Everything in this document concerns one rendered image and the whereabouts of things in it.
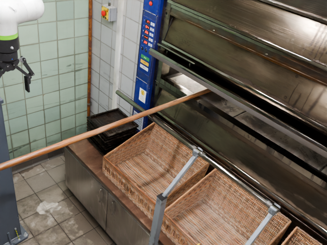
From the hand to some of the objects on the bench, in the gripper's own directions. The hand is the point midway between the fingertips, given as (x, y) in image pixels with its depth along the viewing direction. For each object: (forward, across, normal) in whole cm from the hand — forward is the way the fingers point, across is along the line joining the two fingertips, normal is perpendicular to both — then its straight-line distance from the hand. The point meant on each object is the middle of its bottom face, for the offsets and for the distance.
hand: (12, 93), depth 147 cm
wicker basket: (+87, -79, +79) cm, 142 cm away
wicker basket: (+89, -82, +19) cm, 122 cm away
